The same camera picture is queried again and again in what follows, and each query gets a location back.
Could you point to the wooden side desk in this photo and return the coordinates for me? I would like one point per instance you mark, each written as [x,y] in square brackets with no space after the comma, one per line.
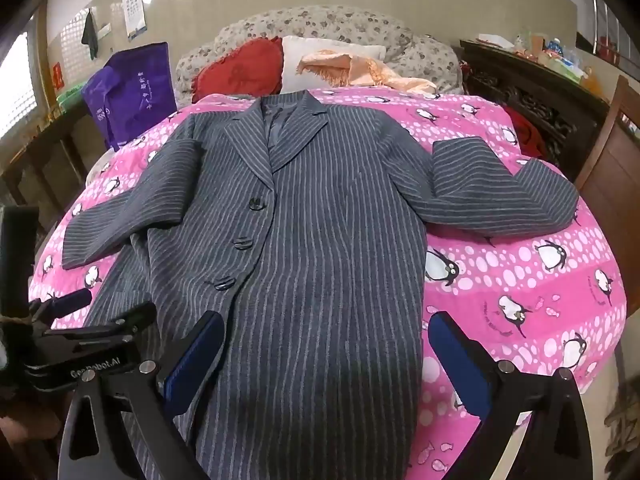
[45,160]

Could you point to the red cloth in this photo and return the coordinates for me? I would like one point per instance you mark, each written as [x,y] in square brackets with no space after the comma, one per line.
[525,132]

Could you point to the white pillow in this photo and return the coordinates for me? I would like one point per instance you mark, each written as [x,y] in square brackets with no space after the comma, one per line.
[310,46]

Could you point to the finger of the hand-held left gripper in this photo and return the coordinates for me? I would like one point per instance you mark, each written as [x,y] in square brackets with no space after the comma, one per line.
[136,320]
[67,302]

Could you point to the red pot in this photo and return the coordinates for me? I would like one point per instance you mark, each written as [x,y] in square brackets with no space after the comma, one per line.
[607,50]

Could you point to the red wall sticker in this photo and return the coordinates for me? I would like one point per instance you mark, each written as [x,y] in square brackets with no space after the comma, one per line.
[57,75]

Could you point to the red pillow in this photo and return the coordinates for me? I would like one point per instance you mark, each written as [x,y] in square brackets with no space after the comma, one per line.
[240,72]

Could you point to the window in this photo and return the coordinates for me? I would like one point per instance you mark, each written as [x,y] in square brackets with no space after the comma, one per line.
[17,85]

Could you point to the dark carved wooden cabinet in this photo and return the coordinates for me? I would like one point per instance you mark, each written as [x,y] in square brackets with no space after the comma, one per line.
[540,100]

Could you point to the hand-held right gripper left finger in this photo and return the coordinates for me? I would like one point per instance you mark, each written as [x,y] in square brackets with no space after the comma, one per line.
[194,360]

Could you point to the orange bag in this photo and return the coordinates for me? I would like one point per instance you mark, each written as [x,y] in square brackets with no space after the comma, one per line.
[592,82]

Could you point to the purple tote bag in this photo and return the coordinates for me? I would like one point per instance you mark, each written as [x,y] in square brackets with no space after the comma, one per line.
[135,95]

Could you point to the wall calendar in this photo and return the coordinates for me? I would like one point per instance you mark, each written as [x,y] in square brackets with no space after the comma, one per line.
[134,5]

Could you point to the green plastic bag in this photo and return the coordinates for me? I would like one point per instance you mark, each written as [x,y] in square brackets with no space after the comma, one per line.
[69,99]

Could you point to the dark green hanging cloth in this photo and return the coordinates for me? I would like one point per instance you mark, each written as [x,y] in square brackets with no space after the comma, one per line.
[90,35]

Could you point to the peach fringed scarf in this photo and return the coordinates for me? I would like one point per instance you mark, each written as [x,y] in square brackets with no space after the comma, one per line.
[360,67]

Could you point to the wooden chair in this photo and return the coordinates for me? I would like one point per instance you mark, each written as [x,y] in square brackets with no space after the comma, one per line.
[610,170]

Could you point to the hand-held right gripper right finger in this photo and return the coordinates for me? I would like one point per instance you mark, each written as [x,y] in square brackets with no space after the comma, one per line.
[462,360]

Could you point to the grey pinstriped coat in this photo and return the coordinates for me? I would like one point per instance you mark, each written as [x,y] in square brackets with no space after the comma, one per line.
[325,260]

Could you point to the floral padded headboard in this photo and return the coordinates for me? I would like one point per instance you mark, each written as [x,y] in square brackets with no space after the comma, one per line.
[325,22]

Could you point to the pink penguin printed blanket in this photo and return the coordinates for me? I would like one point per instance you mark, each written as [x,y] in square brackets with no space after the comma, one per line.
[525,300]

